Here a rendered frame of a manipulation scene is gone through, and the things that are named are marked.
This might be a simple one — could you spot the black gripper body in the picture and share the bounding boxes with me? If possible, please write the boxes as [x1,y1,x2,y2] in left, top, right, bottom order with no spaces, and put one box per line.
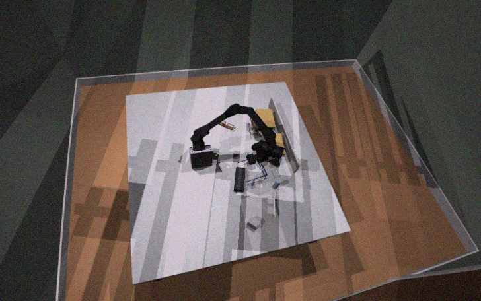
[246,148,271,165]

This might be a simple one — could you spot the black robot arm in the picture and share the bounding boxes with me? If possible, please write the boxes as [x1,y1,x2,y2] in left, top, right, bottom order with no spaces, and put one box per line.
[190,103,285,159]

